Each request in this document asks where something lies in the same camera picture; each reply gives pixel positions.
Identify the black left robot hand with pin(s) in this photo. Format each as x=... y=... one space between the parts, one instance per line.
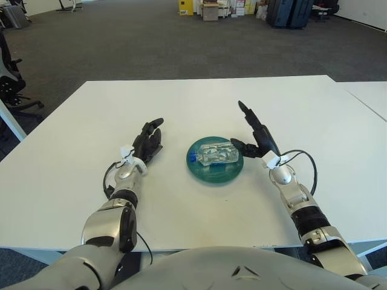
x=147 y=146

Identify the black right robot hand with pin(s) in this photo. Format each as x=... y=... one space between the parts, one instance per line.
x=264 y=139

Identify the clear bottle with blue cap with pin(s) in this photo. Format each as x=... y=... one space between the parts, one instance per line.
x=217 y=154

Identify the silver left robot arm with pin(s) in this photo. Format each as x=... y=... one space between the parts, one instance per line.
x=102 y=225

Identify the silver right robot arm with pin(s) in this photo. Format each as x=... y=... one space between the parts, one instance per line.
x=308 y=217

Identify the teal green plate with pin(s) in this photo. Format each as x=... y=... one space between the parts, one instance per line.
x=220 y=176

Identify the dark blue suitcase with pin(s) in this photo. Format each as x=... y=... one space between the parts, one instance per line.
x=280 y=13

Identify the white plastic bag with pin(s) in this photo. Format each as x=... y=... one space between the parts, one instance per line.
x=261 y=12

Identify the black suitcase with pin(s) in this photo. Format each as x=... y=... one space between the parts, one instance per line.
x=300 y=13

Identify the grey robot torso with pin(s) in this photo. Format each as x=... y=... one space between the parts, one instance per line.
x=199 y=269

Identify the white shelf with boxes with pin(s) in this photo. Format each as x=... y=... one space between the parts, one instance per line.
x=227 y=6

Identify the white table leg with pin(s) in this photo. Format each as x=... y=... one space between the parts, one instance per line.
x=12 y=121

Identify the brown cardboard box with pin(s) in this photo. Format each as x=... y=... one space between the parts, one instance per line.
x=210 y=12

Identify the dark distant office chair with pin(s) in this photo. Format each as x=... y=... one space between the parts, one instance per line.
x=323 y=9

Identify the yellow box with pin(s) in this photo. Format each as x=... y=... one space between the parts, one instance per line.
x=185 y=6

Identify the black office chair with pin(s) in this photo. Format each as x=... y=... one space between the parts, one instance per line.
x=9 y=83

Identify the black chair base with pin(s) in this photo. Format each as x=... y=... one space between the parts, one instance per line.
x=69 y=4

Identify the grey hard case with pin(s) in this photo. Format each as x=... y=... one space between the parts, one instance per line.
x=13 y=15

